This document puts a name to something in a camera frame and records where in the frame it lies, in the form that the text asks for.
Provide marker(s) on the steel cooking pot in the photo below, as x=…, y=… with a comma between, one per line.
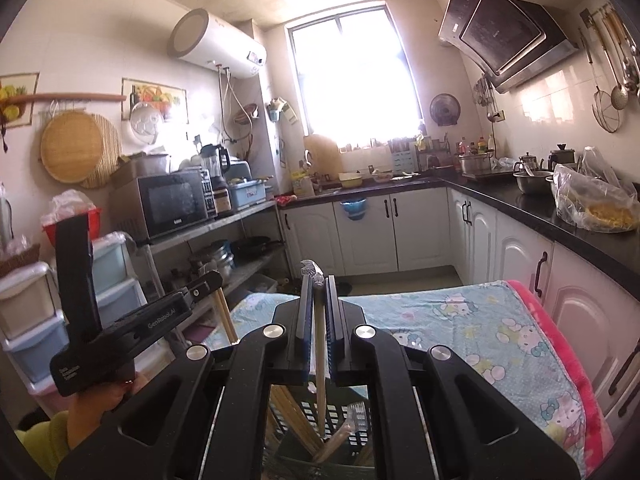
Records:
x=475, y=164

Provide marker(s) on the wooden cutting board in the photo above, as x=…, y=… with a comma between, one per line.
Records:
x=324, y=157

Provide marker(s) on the steel mixing bowl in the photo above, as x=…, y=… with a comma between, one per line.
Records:
x=532, y=182

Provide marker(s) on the plastic bag with food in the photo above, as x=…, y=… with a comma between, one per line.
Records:
x=595, y=200

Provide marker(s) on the kitchen window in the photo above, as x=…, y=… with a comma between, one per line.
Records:
x=350, y=75

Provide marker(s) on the cardboard box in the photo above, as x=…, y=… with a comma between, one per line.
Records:
x=145, y=166

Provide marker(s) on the fruit wall picture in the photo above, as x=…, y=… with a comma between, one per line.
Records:
x=155, y=97
x=17, y=100

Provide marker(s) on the wicker basket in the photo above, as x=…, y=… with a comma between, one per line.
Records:
x=20, y=260

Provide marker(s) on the light blue plastic crate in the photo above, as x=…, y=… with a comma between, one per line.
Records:
x=250, y=194

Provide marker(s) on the small hanging metal utensils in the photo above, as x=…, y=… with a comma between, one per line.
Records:
x=482, y=90

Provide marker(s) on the green plastic utensil basket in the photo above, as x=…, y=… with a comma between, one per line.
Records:
x=350, y=470

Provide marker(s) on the yellow bowl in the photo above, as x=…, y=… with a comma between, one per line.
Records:
x=350, y=180

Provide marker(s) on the pink blanket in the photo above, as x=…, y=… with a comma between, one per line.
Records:
x=570, y=360

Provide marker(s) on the silver microwave oven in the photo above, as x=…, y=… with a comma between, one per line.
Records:
x=165, y=205

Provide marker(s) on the round woven bamboo mat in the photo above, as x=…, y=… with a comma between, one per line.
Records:
x=112, y=155

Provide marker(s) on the black blender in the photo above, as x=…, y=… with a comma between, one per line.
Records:
x=216, y=170

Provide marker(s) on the white round plastic cover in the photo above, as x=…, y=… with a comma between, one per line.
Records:
x=146, y=122

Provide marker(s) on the black frying pan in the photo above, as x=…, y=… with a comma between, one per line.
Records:
x=255, y=247

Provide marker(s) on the black kitchen countertop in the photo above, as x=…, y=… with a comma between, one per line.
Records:
x=525, y=210

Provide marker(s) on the row of hanging metal utensils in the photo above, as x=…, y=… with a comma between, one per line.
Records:
x=617, y=90

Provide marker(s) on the steel kettle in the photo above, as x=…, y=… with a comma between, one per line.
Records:
x=528, y=162

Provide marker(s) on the wooden rolling pin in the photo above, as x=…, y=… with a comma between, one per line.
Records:
x=75, y=97

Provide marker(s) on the blue hanging plastic bin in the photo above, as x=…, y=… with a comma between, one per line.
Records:
x=353, y=210

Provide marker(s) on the plastic drawer cabinet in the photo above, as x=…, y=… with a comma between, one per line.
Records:
x=30, y=320
x=120, y=270

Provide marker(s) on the metal shelf rack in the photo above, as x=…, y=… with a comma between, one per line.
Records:
x=240, y=217

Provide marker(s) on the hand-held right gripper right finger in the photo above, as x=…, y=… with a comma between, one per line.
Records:
x=334, y=320

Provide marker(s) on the group of sauce bottles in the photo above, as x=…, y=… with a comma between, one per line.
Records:
x=475, y=147

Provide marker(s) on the white wall holder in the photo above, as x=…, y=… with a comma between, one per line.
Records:
x=281, y=110

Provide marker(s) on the large stainless steel pot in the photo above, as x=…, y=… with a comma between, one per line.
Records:
x=222, y=262

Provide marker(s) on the round woven bamboo tray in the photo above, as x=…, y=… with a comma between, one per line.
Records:
x=70, y=147

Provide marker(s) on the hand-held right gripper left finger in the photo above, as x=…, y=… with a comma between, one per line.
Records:
x=306, y=320

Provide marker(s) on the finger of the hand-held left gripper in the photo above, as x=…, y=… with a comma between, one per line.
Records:
x=206, y=287

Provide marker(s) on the bamboo chopstick pair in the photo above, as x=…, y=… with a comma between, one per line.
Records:
x=320, y=350
x=226, y=317

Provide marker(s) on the clear plastic bag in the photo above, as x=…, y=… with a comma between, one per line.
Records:
x=67, y=205

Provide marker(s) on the person's left hand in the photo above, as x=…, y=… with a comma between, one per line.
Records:
x=90, y=410

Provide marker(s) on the red plastic basin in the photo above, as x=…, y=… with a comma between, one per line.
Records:
x=95, y=220

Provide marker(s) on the white kitchen base cabinets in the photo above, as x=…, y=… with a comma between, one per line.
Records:
x=420, y=230

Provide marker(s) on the wall socket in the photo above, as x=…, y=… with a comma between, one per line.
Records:
x=496, y=116

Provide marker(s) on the light blue knife holder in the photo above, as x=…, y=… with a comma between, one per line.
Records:
x=404, y=157

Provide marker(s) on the cartoon cat printed tablecloth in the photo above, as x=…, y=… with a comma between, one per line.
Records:
x=475, y=340

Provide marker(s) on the black range hood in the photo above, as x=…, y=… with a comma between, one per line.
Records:
x=505, y=30

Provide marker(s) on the sink faucet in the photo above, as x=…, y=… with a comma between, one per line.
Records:
x=309, y=162

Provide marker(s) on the small round fan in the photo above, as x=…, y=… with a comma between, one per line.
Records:
x=445, y=109

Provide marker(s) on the red cloth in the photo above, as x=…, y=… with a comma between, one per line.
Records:
x=289, y=201

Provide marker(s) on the white water heater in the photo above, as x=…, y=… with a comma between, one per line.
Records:
x=215, y=42

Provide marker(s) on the yellow detergent bottle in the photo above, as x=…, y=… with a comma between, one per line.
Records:
x=302, y=184

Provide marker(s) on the black kettle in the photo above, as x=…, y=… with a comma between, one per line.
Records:
x=561, y=157

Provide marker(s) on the bunch of bamboo chopsticks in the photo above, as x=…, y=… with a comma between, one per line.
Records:
x=345, y=435

